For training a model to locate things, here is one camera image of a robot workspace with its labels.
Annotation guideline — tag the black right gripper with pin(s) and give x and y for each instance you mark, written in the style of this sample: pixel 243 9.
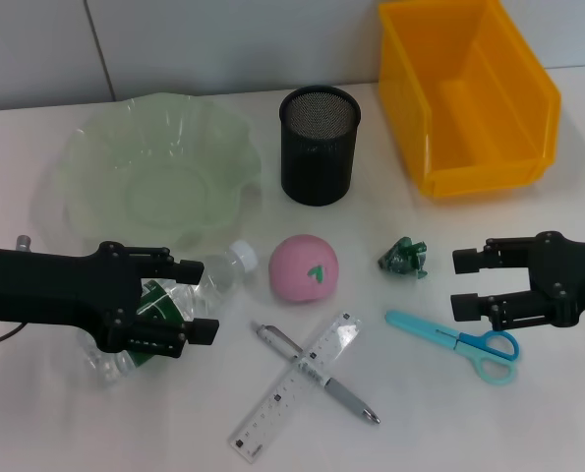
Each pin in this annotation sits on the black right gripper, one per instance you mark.
pixel 567 275

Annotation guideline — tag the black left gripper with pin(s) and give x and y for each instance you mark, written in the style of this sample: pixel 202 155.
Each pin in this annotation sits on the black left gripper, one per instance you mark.
pixel 51 287

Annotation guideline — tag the clear green-label water bottle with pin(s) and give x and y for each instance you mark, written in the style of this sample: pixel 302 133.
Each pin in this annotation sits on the clear green-label water bottle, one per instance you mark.
pixel 225 275

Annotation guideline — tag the green plastic wrapper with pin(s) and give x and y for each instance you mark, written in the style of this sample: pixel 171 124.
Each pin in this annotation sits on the green plastic wrapper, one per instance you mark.
pixel 400 258

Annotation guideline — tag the pink toy peach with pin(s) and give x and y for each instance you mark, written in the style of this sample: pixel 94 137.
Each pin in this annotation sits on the pink toy peach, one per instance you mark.
pixel 297 270

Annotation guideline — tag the blue capped scissors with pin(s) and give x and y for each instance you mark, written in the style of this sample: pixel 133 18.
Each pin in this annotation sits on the blue capped scissors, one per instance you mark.
pixel 420 329

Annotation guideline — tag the transparent plastic ruler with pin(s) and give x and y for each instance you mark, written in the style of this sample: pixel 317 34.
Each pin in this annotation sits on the transparent plastic ruler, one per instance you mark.
pixel 272 408

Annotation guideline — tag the pale green glass fruit plate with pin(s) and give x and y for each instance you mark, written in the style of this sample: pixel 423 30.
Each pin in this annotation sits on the pale green glass fruit plate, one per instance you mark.
pixel 174 147

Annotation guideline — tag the clear grey ballpoint pen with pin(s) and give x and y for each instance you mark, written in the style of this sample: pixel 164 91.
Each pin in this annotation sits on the clear grey ballpoint pen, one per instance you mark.
pixel 346 395

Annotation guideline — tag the black mesh pen holder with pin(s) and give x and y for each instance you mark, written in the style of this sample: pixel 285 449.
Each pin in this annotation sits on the black mesh pen holder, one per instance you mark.
pixel 316 157

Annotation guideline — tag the yellow plastic bin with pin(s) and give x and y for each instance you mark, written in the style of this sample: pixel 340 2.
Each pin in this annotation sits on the yellow plastic bin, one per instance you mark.
pixel 488 123

